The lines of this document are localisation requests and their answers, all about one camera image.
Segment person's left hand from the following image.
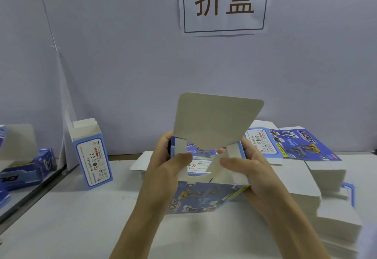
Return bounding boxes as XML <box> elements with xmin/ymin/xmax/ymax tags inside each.
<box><xmin>138</xmin><ymin>130</ymin><xmax>194</xmax><ymax>217</ymax></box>

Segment person's right hand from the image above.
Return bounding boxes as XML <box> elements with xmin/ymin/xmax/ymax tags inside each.
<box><xmin>218</xmin><ymin>137</ymin><xmax>291</xmax><ymax>217</ymax></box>

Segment stack of boxes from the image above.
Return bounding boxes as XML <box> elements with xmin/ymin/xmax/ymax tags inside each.
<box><xmin>129</xmin><ymin>150</ymin><xmax>156</xmax><ymax>173</ymax></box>
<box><xmin>244</xmin><ymin>120</ymin><xmax>364</xmax><ymax>258</ymax></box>

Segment blue dog-print cardboard box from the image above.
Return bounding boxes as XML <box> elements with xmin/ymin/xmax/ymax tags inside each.
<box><xmin>167</xmin><ymin>92</ymin><xmax>266</xmax><ymax>216</ymax></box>
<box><xmin>66</xmin><ymin>117</ymin><xmax>114</xmax><ymax>191</ymax></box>

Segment pile of blue boxes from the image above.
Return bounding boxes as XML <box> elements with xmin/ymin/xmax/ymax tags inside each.
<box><xmin>0</xmin><ymin>123</ymin><xmax>59</xmax><ymax>208</ymax></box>

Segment person's right forearm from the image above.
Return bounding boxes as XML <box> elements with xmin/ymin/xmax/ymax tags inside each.
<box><xmin>264</xmin><ymin>197</ymin><xmax>332</xmax><ymax>259</ymax></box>

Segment person's left forearm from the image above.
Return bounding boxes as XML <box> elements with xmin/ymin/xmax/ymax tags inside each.
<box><xmin>109</xmin><ymin>202</ymin><xmax>168</xmax><ymax>259</ymax></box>

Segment white paper wall sign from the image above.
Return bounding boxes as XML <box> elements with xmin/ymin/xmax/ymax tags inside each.
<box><xmin>177</xmin><ymin>0</ymin><xmax>272</xmax><ymax>36</ymax></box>

